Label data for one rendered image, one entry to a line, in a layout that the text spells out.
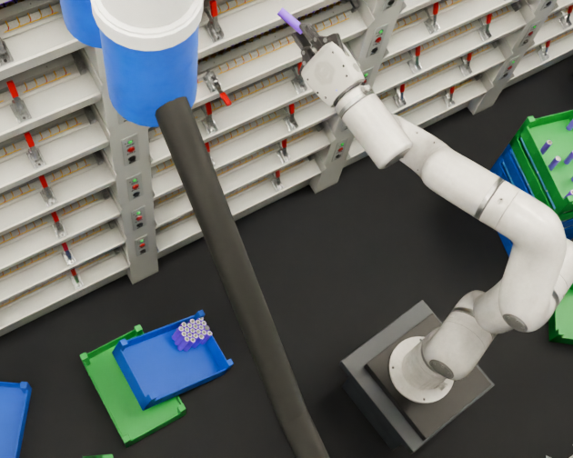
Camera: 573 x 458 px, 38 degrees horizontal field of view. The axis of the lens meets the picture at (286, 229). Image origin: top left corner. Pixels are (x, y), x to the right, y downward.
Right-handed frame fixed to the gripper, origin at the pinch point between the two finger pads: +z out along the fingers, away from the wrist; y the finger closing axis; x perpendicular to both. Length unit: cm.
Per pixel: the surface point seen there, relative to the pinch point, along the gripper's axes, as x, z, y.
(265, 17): 4.6, 11.5, 7.6
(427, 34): 72, 1, 8
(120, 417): 8, -33, 132
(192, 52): -104, -36, -50
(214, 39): -6.3, 12.4, 14.3
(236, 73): 10.6, 10.9, 26.1
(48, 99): -36, 18, 34
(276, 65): 18.7, 7.8, 21.1
